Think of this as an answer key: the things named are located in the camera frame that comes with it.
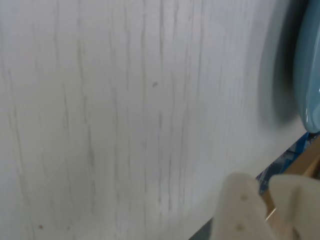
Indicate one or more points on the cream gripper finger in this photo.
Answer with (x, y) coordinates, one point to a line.
(240, 207)
(302, 197)

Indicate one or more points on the light blue round dish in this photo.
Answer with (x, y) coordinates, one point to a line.
(310, 75)

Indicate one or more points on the light wooden board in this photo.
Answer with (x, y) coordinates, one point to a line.
(305, 160)

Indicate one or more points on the blue patterned object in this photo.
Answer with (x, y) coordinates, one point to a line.
(287, 157)

